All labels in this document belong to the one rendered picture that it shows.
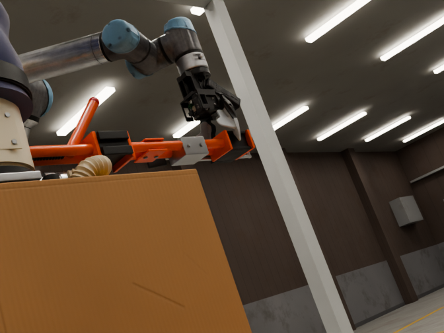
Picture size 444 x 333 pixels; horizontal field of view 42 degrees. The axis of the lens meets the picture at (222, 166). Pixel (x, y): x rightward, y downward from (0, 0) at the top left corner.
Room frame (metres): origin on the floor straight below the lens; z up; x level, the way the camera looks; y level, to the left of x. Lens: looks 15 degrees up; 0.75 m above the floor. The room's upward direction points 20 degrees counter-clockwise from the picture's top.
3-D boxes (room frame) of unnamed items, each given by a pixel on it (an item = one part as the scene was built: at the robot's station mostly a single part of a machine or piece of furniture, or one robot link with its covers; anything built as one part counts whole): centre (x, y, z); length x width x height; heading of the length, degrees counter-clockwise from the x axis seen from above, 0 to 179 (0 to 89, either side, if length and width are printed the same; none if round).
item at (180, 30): (1.34, -0.01, 1.47); 0.09 x 0.08 x 0.11; 75
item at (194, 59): (1.34, -0.02, 1.39); 0.08 x 0.08 x 0.05
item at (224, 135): (1.35, -0.04, 1.16); 0.08 x 0.07 x 0.05; 135
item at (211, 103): (1.33, -0.01, 1.31); 0.09 x 0.08 x 0.12; 135
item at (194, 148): (1.26, 0.06, 1.16); 0.07 x 0.07 x 0.04; 45
